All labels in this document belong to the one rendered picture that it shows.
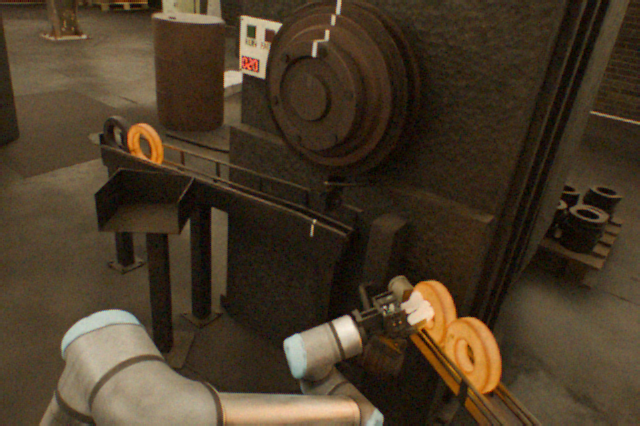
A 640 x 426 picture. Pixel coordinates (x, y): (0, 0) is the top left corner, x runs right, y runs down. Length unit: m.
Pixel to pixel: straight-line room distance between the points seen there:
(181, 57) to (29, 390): 2.82
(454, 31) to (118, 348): 1.04
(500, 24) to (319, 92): 0.46
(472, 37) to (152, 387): 1.05
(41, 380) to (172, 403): 1.39
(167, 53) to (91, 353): 3.57
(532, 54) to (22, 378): 1.93
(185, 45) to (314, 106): 2.92
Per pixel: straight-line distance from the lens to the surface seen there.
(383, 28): 1.24
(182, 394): 0.72
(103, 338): 0.78
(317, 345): 1.10
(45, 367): 2.12
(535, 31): 1.27
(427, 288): 1.20
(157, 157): 2.05
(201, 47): 4.13
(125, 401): 0.72
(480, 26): 1.31
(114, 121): 2.24
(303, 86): 1.28
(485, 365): 1.06
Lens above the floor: 1.44
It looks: 28 degrees down
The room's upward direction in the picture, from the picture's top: 7 degrees clockwise
